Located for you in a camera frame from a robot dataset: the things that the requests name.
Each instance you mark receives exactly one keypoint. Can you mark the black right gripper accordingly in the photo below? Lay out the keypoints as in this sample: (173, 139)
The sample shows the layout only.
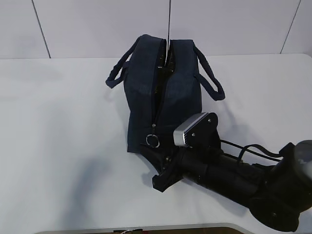
(179, 163)

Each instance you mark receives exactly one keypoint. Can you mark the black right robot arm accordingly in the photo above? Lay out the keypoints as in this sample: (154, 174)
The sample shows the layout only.
(275, 195)

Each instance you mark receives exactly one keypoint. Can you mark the dark navy lunch bag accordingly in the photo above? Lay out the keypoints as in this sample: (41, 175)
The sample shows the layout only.
(162, 82)

